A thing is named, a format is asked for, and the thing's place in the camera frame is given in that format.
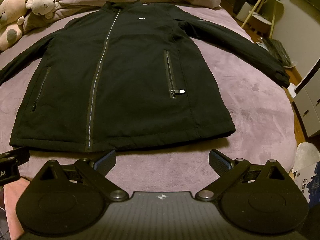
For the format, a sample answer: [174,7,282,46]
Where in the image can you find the dark clothing heap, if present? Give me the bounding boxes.
[232,0,263,22]

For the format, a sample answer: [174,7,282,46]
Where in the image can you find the black ribbed object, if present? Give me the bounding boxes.
[260,37,293,68]

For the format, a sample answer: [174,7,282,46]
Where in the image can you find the black zip jacket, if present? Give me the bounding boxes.
[0,1,290,153]

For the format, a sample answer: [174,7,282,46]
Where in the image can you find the white wooden side table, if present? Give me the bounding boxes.
[241,0,285,34]

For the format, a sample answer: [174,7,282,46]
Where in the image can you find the blue printed cardboard box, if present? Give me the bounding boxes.
[292,162,320,207]

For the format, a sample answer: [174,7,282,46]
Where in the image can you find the white cabinet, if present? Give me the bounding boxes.
[291,59,320,138]

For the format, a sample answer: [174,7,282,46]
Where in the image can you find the pink teddy bear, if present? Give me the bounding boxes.
[0,0,28,52]

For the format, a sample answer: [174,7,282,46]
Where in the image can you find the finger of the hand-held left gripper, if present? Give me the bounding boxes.
[0,147,30,167]

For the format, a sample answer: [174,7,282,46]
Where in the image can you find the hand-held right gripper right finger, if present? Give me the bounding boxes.
[195,149,288,202]

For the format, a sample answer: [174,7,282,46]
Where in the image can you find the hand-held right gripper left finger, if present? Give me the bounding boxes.
[34,149,128,202]

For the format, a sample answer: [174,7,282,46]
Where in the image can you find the white fluffy cloth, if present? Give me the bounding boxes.
[296,141,320,173]

